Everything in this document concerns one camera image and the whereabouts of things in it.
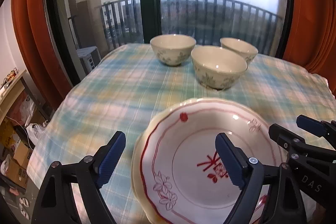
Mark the red pattern white plate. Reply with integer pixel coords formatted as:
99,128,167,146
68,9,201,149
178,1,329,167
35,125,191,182
139,101,285,224

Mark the white outdoor unit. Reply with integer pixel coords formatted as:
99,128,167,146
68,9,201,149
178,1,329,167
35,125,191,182
76,46,101,75

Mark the orange right curtain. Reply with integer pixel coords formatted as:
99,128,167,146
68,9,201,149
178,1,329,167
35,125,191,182
284,0,335,94

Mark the scalloped yellow flower plate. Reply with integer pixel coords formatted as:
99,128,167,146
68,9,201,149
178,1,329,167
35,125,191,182
130,97,263,224

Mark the black balcony railing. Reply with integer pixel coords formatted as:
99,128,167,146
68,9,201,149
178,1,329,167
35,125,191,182
96,0,283,55

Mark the plaid tablecloth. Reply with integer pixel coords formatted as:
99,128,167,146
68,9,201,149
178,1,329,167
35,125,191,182
27,44,335,223

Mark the wooden shelf unit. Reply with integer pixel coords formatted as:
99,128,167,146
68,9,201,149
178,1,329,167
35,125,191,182
0,69,51,123

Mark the green floral bowl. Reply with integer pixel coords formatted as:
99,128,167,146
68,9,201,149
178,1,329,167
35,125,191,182
150,34,197,67
191,46,248,90
220,38,258,65

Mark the white plastic bag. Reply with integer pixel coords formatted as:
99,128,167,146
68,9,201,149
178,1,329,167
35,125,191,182
26,121,49,146

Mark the cardboard box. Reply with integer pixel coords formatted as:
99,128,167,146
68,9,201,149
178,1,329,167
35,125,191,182
5,141,33,189

